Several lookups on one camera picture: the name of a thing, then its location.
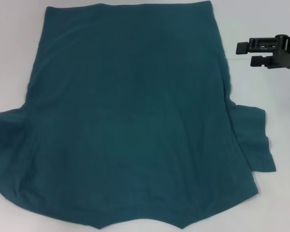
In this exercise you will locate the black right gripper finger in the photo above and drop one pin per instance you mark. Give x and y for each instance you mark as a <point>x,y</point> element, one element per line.
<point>242,47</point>
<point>258,61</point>

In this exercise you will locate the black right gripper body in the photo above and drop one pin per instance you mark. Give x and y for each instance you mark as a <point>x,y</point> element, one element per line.
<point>288,53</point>

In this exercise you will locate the teal blue t-shirt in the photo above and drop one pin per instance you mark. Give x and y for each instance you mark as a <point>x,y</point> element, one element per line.
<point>135,108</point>

